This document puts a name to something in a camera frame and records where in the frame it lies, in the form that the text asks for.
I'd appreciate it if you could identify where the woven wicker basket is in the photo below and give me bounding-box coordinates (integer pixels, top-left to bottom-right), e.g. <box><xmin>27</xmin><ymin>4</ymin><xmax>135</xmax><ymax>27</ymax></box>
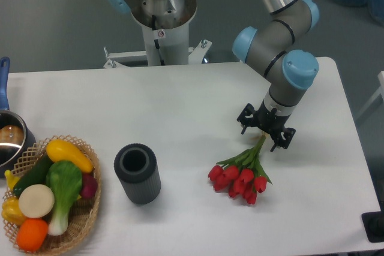
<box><xmin>1</xmin><ymin>135</ymin><xmax>101</xmax><ymax>255</ymax></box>

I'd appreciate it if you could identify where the red tulip bouquet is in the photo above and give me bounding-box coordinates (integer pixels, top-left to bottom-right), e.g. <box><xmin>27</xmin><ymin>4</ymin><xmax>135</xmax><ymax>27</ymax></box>
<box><xmin>207</xmin><ymin>132</ymin><xmax>271</xmax><ymax>205</ymax></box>

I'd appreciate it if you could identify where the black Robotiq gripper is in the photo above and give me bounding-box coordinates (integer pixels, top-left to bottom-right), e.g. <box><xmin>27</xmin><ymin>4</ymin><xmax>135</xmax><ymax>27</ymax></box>
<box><xmin>236</xmin><ymin>91</ymin><xmax>297</xmax><ymax>152</ymax></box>

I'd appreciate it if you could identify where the dark grey ribbed vase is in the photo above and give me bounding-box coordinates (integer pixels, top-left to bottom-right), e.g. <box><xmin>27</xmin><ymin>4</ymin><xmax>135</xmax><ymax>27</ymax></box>
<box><xmin>114</xmin><ymin>143</ymin><xmax>161</xmax><ymax>205</ymax></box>

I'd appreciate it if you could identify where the dark red radish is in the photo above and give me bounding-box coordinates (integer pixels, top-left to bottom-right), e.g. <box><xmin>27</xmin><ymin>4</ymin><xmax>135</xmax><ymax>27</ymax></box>
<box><xmin>79</xmin><ymin>174</ymin><xmax>98</xmax><ymax>199</ymax></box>

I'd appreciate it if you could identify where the blue handled saucepan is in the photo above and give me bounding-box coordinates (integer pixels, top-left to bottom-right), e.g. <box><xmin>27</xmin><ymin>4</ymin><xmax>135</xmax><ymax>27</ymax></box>
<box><xmin>1</xmin><ymin>56</ymin><xmax>35</xmax><ymax>179</ymax></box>

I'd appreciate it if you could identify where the white furniture frame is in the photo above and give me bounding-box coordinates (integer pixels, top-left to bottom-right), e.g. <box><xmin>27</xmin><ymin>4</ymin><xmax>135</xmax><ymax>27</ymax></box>
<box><xmin>356</xmin><ymin>71</ymin><xmax>383</xmax><ymax>121</ymax></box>

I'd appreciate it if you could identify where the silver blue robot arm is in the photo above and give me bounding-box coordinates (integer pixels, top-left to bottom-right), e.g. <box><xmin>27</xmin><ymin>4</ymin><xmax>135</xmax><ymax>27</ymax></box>
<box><xmin>108</xmin><ymin>0</ymin><xmax>319</xmax><ymax>149</ymax></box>

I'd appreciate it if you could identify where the yellow bell pepper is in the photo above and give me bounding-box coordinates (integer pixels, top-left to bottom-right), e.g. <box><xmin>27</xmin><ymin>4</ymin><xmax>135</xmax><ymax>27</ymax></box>
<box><xmin>1</xmin><ymin>196</ymin><xmax>27</xmax><ymax>226</ymax></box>

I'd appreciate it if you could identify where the orange fruit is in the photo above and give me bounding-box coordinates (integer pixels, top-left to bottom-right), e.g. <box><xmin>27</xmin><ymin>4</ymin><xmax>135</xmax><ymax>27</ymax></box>
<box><xmin>16</xmin><ymin>218</ymin><xmax>48</xmax><ymax>252</ymax></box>

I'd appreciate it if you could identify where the green bok choy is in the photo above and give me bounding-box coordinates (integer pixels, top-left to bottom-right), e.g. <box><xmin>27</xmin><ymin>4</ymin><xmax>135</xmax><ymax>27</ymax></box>
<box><xmin>46</xmin><ymin>160</ymin><xmax>82</xmax><ymax>236</ymax></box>

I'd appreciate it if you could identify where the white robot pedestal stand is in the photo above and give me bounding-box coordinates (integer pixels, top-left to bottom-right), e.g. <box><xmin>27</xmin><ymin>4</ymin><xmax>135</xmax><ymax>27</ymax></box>
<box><xmin>103</xmin><ymin>22</ymin><xmax>213</xmax><ymax>68</ymax></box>

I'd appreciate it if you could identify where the black device at table edge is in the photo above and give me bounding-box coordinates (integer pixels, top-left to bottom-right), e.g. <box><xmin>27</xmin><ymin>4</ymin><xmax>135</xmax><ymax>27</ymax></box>
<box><xmin>361</xmin><ymin>212</ymin><xmax>383</xmax><ymax>243</ymax></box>

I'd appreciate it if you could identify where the dark green cucumber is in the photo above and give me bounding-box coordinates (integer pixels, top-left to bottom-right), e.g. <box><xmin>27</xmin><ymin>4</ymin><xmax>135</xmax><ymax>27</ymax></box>
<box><xmin>13</xmin><ymin>153</ymin><xmax>53</xmax><ymax>197</ymax></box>

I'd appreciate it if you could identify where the cream round bun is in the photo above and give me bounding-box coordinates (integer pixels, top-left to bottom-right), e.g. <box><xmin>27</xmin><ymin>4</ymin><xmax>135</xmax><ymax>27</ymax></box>
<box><xmin>19</xmin><ymin>184</ymin><xmax>55</xmax><ymax>218</ymax></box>

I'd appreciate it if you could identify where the yellow squash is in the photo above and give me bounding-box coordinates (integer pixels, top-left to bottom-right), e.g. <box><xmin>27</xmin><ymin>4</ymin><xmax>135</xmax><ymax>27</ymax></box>
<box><xmin>46</xmin><ymin>139</ymin><xmax>94</xmax><ymax>173</ymax></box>

